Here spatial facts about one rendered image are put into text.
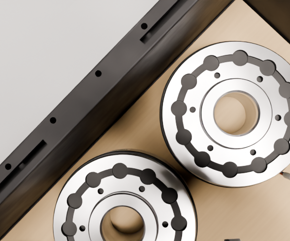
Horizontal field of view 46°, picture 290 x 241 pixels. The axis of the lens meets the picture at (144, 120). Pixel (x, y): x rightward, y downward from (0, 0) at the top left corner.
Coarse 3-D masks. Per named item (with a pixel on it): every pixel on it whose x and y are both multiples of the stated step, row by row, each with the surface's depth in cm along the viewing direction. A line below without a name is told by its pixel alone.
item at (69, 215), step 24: (96, 168) 24; (120, 168) 24; (144, 168) 24; (72, 192) 24; (96, 192) 24; (144, 192) 24; (168, 192) 24; (72, 216) 24; (168, 216) 24; (192, 216) 24; (72, 240) 24; (168, 240) 24; (192, 240) 24
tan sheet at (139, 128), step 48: (240, 0) 27; (192, 48) 27; (288, 48) 27; (144, 96) 27; (96, 144) 27; (144, 144) 27; (48, 192) 28; (192, 192) 27; (240, 192) 27; (288, 192) 26; (48, 240) 27; (288, 240) 26
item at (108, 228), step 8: (104, 224) 25; (112, 224) 27; (104, 232) 24; (112, 232) 26; (120, 232) 27; (136, 232) 27; (112, 240) 24; (120, 240) 25; (128, 240) 25; (136, 240) 25
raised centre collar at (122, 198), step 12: (120, 192) 24; (132, 192) 24; (96, 204) 24; (108, 204) 23; (120, 204) 23; (132, 204) 23; (144, 204) 23; (96, 216) 24; (144, 216) 23; (156, 216) 24; (96, 228) 23; (144, 228) 23; (156, 228) 23; (96, 240) 23; (108, 240) 24; (144, 240) 23
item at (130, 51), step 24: (168, 0) 17; (192, 0) 17; (144, 24) 18; (168, 24) 17; (120, 48) 17; (144, 48) 17; (96, 72) 17; (120, 72) 17; (72, 96) 17; (96, 96) 17; (48, 120) 17; (72, 120) 17; (24, 144) 17; (48, 144) 17; (0, 168) 18; (24, 168) 17; (0, 192) 19
